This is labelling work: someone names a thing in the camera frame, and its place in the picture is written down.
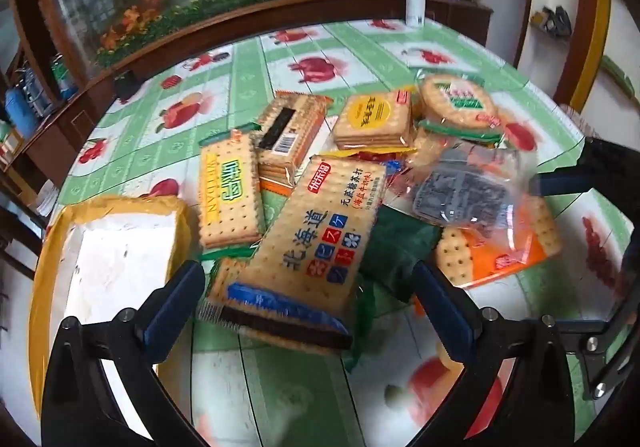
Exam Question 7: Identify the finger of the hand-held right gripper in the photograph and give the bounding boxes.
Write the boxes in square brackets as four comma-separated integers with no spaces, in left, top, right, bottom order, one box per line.
[557,299,640,403]
[529,137,640,198]

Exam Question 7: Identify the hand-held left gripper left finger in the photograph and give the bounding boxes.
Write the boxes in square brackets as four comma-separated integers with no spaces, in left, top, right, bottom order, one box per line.
[41,261,206,447]

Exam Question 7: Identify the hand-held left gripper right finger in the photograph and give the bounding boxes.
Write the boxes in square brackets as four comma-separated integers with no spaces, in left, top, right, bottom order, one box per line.
[411,260,583,447]

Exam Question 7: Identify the white foam box yellow tape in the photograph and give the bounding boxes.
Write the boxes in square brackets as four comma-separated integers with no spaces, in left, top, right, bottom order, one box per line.
[30,196,193,380]

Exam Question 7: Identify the dark green packet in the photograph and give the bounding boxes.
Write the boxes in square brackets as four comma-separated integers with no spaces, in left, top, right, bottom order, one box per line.
[359,207,443,304]

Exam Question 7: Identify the orange cracker packet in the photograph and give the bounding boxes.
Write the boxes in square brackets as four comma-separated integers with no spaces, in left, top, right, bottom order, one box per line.
[434,200,565,289]

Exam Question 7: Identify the clear packet grey contents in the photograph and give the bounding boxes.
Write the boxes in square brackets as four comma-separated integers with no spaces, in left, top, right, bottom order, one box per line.
[407,147,533,230]

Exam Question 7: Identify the round cracker packet green label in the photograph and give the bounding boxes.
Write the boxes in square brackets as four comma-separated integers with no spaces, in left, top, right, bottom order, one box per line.
[416,74,502,144]

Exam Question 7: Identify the square cracker packet green label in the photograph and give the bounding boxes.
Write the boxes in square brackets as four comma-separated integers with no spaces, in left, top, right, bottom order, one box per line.
[198,130,267,249]

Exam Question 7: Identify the large blue-ended cracker packet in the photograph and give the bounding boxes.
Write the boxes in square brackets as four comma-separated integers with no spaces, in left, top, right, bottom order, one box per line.
[197,154,390,359]

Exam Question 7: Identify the cracker packet round yellow label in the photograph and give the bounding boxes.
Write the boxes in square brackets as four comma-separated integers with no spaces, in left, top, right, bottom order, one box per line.
[331,92,417,151]

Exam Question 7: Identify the cracker packet with barcode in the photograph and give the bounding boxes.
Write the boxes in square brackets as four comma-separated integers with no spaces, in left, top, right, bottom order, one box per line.
[252,91,334,189]

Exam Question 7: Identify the small black container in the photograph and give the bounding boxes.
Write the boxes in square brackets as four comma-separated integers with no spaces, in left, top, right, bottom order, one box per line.
[114,71,139,104]

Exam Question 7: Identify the fruit print tablecloth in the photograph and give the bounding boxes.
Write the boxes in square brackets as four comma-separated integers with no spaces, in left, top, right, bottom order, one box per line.
[54,20,637,447]

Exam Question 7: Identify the blue thermos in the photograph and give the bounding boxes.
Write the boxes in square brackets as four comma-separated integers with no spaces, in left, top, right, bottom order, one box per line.
[4,86,37,139]

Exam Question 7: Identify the green-label plastic bottle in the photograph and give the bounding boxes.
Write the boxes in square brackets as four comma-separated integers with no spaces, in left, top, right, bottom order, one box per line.
[50,54,79,101]

